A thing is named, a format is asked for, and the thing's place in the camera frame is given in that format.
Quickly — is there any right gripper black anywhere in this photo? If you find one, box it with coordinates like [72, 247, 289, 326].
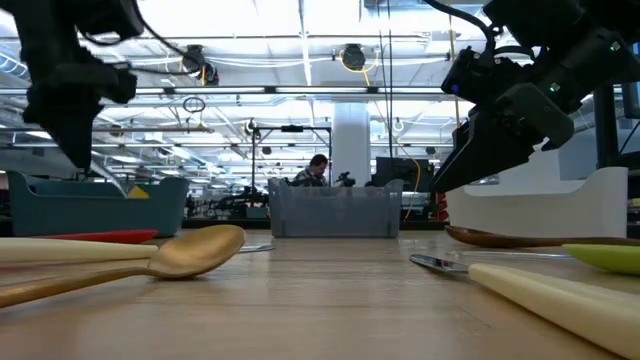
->
[430, 58, 576, 194]

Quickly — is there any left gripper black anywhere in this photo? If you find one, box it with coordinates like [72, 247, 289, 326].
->
[21, 46, 122, 172]

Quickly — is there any dark wooden spoon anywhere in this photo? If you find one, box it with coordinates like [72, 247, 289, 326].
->
[444, 224, 640, 250]

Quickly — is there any green spatula clear handle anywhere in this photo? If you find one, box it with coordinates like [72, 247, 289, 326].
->
[446, 249, 572, 260]

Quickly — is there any red silicone spoon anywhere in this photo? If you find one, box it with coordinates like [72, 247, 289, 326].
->
[37, 229, 160, 245]

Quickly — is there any cream handled table knife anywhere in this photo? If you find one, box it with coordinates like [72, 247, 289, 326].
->
[0, 236, 276, 265]
[408, 253, 640, 360]

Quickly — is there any green silicone spoon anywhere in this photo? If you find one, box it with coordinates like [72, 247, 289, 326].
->
[561, 242, 640, 277]

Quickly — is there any gold metal spoon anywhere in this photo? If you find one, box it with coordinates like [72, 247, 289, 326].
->
[0, 224, 247, 310]

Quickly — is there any teal plastic bin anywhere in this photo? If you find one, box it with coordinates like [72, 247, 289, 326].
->
[6, 169, 191, 238]

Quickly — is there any white plastic bin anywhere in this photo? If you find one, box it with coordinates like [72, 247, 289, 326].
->
[445, 148, 630, 239]

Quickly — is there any dark background monitor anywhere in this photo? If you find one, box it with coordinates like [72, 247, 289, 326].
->
[374, 156, 436, 194]

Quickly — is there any white building column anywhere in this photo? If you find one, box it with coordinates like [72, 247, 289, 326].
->
[331, 102, 373, 187]

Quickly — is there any grey translucent plastic bin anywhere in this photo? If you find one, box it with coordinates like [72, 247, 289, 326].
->
[267, 177, 404, 239]

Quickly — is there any person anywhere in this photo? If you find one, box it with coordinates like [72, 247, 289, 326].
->
[291, 153, 331, 188]

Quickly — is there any yellow hanging cable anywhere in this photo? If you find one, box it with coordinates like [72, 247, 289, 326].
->
[403, 158, 424, 222]

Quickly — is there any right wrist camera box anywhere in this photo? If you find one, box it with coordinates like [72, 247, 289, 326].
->
[440, 46, 509, 107]

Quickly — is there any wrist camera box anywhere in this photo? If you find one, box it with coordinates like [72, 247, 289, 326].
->
[101, 65, 140, 105]
[440, 46, 509, 107]

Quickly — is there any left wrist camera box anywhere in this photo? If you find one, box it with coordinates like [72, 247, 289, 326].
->
[101, 65, 140, 105]

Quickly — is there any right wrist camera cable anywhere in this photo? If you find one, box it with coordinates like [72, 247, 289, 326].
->
[423, 0, 502, 51]

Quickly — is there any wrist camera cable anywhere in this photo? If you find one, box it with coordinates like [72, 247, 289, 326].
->
[423, 0, 502, 51]
[79, 9, 206, 76]

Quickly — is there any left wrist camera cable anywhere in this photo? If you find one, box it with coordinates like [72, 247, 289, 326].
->
[79, 9, 206, 76]

